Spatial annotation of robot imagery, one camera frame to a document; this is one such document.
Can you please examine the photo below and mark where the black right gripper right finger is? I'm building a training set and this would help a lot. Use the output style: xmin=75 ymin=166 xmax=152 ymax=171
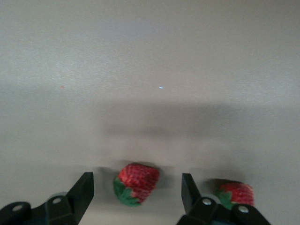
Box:
xmin=177 ymin=172 xmax=272 ymax=225

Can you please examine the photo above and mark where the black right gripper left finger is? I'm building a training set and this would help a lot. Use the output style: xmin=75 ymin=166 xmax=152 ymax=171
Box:
xmin=0 ymin=172 xmax=95 ymax=225

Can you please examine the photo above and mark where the red toy strawberry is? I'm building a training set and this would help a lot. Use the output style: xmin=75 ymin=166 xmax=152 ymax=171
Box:
xmin=215 ymin=182 xmax=255 ymax=210
xmin=113 ymin=163 xmax=161 ymax=207

